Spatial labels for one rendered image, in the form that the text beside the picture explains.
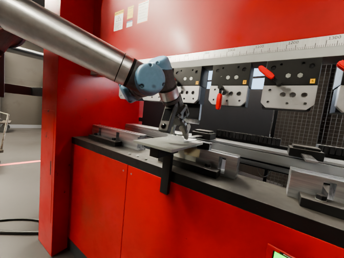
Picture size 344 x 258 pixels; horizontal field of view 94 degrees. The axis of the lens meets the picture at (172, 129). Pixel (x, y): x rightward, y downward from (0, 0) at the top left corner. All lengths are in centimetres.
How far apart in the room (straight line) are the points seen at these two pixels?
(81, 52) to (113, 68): 7
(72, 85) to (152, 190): 91
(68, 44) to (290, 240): 75
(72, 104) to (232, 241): 121
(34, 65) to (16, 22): 763
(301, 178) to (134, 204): 71
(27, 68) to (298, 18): 787
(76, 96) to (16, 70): 672
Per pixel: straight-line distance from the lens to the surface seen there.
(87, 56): 42
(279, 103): 67
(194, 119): 78
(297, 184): 72
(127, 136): 104
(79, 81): 136
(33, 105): 799
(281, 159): 96
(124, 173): 91
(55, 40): 43
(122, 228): 105
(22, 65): 804
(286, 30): 74
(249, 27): 77
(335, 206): 69
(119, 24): 124
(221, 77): 73
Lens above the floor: 112
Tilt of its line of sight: 6 degrees down
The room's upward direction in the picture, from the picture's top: 6 degrees clockwise
